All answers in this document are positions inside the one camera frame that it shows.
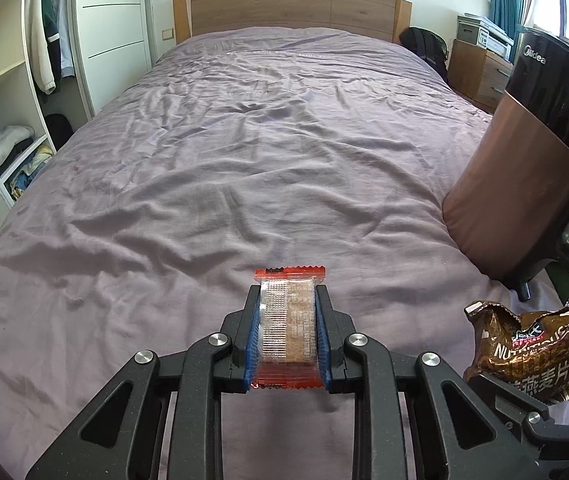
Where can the pile of colourful clothes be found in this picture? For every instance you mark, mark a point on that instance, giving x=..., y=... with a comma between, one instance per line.
x=32, y=172

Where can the white hanging jacket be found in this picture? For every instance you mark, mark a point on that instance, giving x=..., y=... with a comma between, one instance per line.
x=39, y=50

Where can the dark hanging jacket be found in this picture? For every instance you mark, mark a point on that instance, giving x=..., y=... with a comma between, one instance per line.
x=62, y=35

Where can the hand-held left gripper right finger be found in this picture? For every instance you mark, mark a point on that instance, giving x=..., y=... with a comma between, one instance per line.
x=332, y=355

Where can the wooden headboard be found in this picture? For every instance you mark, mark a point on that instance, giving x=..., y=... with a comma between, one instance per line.
x=289, y=10

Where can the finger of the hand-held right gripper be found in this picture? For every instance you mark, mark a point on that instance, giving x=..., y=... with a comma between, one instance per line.
x=509, y=400

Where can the white wardrobe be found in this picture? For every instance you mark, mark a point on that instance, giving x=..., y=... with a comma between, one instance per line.
x=109, y=25

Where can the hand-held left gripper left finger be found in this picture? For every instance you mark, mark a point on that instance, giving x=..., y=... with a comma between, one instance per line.
x=242, y=355

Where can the black bag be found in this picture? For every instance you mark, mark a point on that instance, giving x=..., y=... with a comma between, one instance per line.
x=59, y=132

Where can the grey printer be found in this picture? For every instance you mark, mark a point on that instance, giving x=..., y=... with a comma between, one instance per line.
x=484, y=35

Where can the wooden nightstand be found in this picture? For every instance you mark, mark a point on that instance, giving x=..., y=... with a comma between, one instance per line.
x=479, y=80

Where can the brown black electric kettle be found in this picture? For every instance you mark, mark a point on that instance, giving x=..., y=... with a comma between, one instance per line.
x=514, y=170

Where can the folded white grey clothes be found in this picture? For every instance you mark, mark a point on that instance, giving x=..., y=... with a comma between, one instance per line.
x=9, y=145

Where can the brown oat snack packet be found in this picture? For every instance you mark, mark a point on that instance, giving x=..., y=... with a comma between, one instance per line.
x=519, y=350

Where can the black backpack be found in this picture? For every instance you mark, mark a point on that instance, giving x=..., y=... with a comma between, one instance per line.
x=427, y=50

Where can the clear-wrapped biscuit with red ends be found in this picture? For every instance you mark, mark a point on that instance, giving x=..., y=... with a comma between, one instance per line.
x=289, y=320

